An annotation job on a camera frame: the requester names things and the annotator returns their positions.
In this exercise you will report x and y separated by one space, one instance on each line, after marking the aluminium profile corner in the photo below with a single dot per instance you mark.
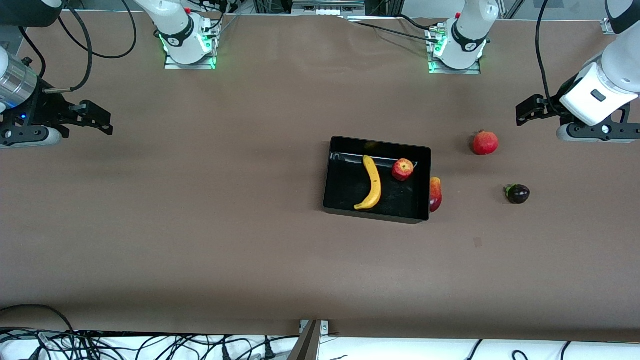
607 26

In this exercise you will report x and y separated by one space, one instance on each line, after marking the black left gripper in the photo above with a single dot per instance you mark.
549 108

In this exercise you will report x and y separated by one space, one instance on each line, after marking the brown table cover sheet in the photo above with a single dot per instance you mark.
200 260

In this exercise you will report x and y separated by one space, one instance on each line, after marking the red pomegranate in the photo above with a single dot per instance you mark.
485 143

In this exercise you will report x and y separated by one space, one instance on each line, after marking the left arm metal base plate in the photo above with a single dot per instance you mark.
472 71

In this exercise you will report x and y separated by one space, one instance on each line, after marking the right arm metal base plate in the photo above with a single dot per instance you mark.
172 65

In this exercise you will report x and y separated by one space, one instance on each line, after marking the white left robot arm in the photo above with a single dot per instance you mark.
470 30

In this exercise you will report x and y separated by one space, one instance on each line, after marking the dark background rack frame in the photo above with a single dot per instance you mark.
380 6

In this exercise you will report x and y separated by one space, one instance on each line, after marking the dark purple eggplant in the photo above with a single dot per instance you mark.
519 194

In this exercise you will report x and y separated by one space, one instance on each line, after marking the red yellow mango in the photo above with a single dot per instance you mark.
436 192

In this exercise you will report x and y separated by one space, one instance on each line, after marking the yellow banana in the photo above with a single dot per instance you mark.
375 185

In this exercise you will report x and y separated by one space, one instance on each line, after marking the white terminal strip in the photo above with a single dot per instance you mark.
327 10

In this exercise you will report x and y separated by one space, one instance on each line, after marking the small metal bracket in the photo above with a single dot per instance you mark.
324 327

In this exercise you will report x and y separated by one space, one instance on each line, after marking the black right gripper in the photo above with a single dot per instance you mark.
44 111

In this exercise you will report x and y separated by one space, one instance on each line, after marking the red apple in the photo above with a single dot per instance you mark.
402 170

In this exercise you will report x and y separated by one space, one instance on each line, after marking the black plastic box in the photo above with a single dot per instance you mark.
350 190

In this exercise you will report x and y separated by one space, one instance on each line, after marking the dark metal post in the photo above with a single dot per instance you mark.
307 345

